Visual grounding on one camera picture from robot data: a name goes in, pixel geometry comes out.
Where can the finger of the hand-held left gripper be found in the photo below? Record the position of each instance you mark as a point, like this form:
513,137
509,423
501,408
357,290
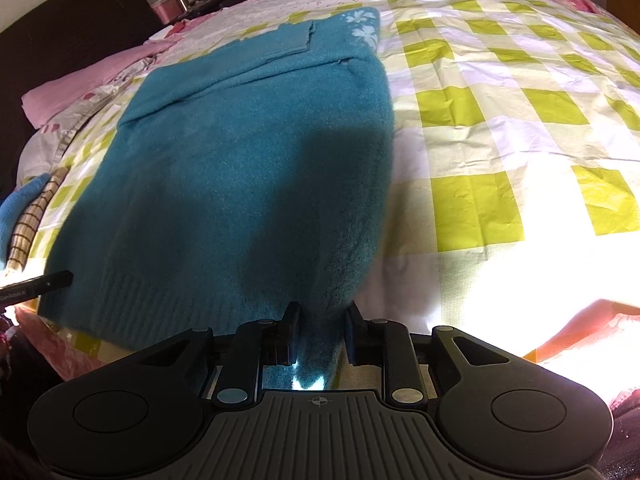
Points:
40,286

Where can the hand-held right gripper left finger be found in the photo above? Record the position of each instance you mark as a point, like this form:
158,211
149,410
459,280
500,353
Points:
294,335

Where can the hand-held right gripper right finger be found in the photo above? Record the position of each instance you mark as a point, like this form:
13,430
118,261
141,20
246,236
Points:
352,335

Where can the teal knit sweater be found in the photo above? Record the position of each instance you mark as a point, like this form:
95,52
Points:
225,160

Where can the brown plaid cloth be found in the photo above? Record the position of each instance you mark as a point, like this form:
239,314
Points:
30,220

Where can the blue knit cloth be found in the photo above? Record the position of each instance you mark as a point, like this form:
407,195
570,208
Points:
15,210

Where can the heart print quilt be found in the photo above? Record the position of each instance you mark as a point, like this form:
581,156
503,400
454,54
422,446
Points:
55,145

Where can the pink pillow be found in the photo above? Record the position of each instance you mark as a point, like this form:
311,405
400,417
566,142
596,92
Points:
90,80

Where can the pink floral blanket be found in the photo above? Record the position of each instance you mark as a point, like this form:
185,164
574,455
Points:
575,340

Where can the yellow checked bed sheet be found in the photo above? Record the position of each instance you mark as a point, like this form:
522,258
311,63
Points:
500,135

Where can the dark wooden headboard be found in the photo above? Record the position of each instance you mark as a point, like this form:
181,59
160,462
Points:
65,25

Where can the pink basket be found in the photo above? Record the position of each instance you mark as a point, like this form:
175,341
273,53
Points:
167,10

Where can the white dotted bed sheet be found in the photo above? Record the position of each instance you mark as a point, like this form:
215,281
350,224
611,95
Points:
300,0

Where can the dark nightstand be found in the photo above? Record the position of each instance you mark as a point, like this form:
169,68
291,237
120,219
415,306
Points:
220,0

